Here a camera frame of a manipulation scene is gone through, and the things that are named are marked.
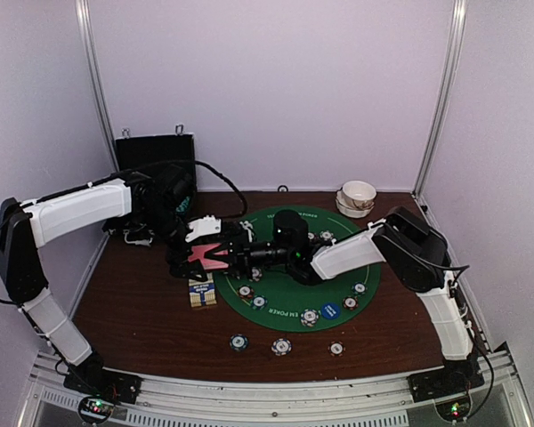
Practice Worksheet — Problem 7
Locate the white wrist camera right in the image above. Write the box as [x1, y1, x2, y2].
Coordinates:
[239, 221, 255, 238]

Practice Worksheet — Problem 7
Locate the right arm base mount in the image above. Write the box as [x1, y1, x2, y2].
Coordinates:
[408, 367, 485, 403]

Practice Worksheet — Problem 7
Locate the blue chip stack mat bottom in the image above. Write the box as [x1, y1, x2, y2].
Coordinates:
[300, 309, 320, 327]

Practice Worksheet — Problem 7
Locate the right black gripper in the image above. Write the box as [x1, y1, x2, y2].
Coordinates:
[206, 229, 294, 279]

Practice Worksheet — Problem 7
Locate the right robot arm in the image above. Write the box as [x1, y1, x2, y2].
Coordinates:
[228, 207, 478, 393]

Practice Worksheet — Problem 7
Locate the black chip carrying case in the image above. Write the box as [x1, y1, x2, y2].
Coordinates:
[114, 125, 198, 232]

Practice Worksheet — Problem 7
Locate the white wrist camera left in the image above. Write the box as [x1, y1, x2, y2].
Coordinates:
[185, 215, 222, 243]

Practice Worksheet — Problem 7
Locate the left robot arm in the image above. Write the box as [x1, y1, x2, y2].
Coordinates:
[0, 165, 194, 395]

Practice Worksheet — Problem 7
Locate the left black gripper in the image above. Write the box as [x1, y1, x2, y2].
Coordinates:
[138, 203, 209, 283]

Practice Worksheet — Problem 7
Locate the gold card deck box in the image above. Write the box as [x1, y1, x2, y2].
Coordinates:
[188, 273, 217, 309]

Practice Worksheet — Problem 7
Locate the pink backed card deck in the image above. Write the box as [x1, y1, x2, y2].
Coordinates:
[188, 243, 229, 271]

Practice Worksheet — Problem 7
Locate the brown red chip stack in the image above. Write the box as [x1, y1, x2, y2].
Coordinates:
[328, 342, 344, 357]

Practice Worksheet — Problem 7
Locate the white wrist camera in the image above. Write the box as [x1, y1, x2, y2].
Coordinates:
[185, 215, 222, 243]
[239, 221, 255, 238]

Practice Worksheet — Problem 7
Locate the green blue chip mat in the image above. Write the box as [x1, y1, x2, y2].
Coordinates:
[251, 295, 268, 310]
[352, 282, 368, 295]

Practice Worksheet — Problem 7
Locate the teal chip stack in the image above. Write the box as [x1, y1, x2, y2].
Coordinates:
[176, 197, 192, 216]

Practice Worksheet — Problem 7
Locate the round green poker mat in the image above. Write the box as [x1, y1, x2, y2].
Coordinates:
[211, 205, 382, 334]

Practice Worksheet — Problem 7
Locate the blue round blind button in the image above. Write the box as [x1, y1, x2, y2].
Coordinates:
[320, 302, 341, 320]

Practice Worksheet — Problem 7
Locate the dark blue chip stack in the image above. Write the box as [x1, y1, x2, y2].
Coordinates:
[229, 334, 249, 352]

